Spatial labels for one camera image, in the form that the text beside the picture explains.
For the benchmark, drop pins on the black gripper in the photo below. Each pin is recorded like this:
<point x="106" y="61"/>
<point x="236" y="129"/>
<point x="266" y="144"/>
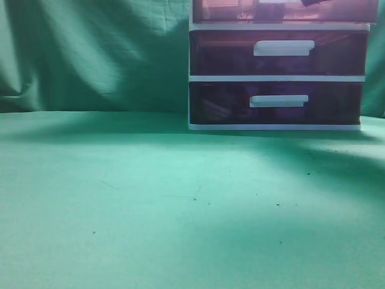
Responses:
<point x="311" y="2"/>

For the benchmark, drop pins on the dark top drawer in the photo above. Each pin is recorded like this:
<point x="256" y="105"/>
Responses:
<point x="358" y="11"/>

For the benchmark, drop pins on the dark drawer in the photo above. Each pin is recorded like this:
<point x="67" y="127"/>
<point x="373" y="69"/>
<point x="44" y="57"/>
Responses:
<point x="278" y="52"/>
<point x="358" y="11"/>
<point x="270" y="103"/>

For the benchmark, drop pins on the dark middle drawer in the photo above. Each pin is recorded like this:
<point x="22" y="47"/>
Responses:
<point x="278" y="52"/>

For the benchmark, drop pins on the dark bottom drawer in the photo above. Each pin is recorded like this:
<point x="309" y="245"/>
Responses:
<point x="270" y="103"/>

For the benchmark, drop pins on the green cloth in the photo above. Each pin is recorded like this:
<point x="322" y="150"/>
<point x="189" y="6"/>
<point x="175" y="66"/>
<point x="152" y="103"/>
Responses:
<point x="104" y="186"/>

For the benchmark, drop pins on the white drawer cabinet frame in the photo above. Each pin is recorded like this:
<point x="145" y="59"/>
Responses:
<point x="305" y="26"/>

